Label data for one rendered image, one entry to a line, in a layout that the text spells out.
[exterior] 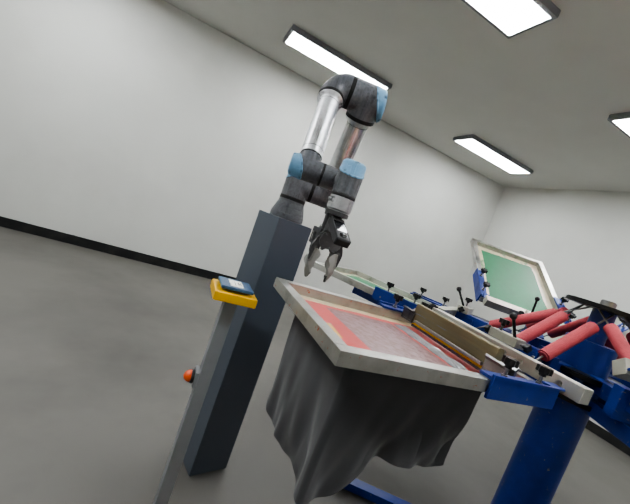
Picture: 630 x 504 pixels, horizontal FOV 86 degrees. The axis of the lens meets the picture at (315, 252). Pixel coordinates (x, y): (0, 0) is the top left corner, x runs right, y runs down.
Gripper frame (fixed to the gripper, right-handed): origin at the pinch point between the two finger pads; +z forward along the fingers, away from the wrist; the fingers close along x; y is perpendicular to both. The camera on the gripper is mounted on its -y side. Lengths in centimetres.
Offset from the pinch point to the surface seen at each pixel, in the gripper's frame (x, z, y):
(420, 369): -21.0, 10.0, -29.5
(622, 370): -88, -5, -37
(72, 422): 56, 109, 73
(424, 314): -57, 5, 14
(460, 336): -57, 5, -6
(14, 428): 75, 109, 67
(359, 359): -3.0, 10.4, -29.4
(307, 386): -6.5, 31.5, -6.3
